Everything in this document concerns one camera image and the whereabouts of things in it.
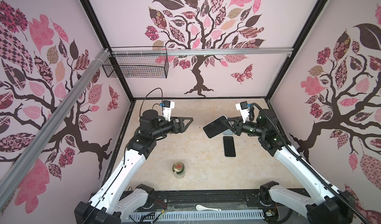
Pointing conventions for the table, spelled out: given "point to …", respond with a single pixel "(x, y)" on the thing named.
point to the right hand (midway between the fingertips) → (223, 120)
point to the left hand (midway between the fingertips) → (188, 122)
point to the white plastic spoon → (200, 207)
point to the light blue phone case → (227, 132)
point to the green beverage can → (178, 168)
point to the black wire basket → (137, 62)
